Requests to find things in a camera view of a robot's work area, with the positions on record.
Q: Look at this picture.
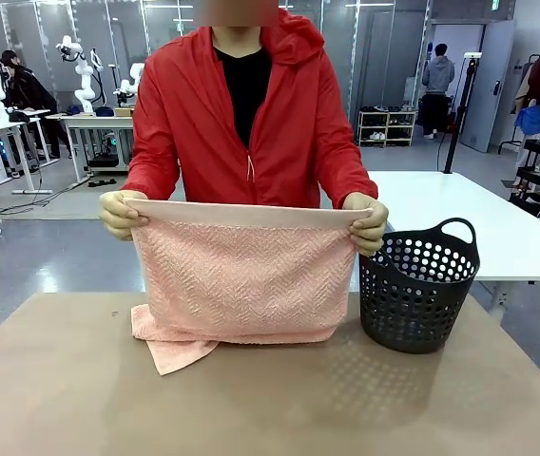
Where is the person's right forearm red sleeve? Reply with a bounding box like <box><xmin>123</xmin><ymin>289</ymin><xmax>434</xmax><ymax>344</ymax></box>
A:
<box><xmin>121</xmin><ymin>142</ymin><xmax>181</xmax><ymax>200</ymax></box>

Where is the person's left hand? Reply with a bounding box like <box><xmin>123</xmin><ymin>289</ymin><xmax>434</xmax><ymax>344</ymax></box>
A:
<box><xmin>342</xmin><ymin>191</ymin><xmax>390</xmax><ymax>258</ymax></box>

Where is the black perforated plastic basket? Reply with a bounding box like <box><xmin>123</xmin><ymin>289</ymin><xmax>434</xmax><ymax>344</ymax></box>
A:
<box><xmin>357</xmin><ymin>217</ymin><xmax>482</xmax><ymax>355</ymax></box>

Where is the person's right hand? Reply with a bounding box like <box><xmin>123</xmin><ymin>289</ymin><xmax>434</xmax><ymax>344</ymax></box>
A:
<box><xmin>98</xmin><ymin>189</ymin><xmax>150</xmax><ymax>243</ymax></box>

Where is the pink textured towel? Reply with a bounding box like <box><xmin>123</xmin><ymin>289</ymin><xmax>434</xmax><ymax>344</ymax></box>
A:
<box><xmin>124</xmin><ymin>198</ymin><xmax>376</xmax><ymax>377</ymax></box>

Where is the person in black clothes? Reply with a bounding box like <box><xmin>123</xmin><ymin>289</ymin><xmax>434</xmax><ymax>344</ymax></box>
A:
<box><xmin>0</xmin><ymin>49</ymin><xmax>72</xmax><ymax>161</ymax></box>

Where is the person in grey hoodie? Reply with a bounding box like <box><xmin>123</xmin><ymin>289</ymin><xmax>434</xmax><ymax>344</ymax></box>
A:
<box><xmin>420</xmin><ymin>43</ymin><xmax>456</xmax><ymax>141</ymax></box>

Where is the white rectangular table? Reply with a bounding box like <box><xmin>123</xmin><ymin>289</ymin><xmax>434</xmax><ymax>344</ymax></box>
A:
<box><xmin>366</xmin><ymin>169</ymin><xmax>540</xmax><ymax>313</ymax></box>

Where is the black tripod pole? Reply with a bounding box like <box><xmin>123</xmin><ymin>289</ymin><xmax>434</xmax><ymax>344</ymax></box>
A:
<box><xmin>442</xmin><ymin>52</ymin><xmax>483</xmax><ymax>175</ymax></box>

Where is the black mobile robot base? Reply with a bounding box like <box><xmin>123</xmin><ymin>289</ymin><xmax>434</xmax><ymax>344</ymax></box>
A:
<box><xmin>87</xmin><ymin>132</ymin><xmax>122</xmax><ymax>173</ymax></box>

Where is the person in red hooded jacket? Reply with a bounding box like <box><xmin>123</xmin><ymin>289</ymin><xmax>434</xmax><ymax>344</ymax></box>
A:
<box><xmin>120</xmin><ymin>7</ymin><xmax>379</xmax><ymax>210</ymax></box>

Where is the person's left forearm red sleeve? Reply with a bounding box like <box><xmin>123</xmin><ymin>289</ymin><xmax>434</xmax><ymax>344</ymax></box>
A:
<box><xmin>319</xmin><ymin>142</ymin><xmax>379</xmax><ymax>210</ymax></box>

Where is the light shoe rack with shoes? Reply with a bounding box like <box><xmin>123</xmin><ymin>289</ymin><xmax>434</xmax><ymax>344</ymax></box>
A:
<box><xmin>357</xmin><ymin>108</ymin><xmax>418</xmax><ymax>148</ymax></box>

